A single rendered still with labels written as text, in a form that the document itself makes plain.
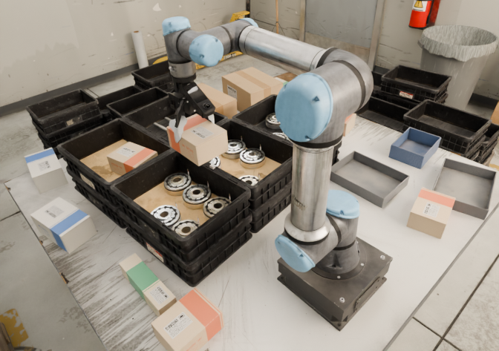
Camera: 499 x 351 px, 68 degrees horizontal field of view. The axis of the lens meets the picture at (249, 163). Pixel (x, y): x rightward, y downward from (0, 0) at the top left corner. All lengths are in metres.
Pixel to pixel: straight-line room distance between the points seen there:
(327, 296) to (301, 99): 0.62
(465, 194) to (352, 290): 0.77
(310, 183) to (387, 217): 0.74
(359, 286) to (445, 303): 1.13
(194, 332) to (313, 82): 0.73
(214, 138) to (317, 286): 0.53
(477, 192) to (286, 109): 1.18
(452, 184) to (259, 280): 0.93
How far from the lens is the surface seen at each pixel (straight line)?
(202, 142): 1.12
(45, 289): 2.44
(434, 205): 1.51
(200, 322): 1.12
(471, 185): 1.79
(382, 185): 1.66
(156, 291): 1.22
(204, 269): 1.26
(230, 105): 1.93
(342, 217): 1.02
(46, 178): 1.82
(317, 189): 0.83
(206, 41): 0.96
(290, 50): 0.91
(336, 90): 0.71
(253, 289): 1.25
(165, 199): 1.40
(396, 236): 1.46
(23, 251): 2.72
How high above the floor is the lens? 1.73
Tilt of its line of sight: 36 degrees down
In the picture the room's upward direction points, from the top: 3 degrees counter-clockwise
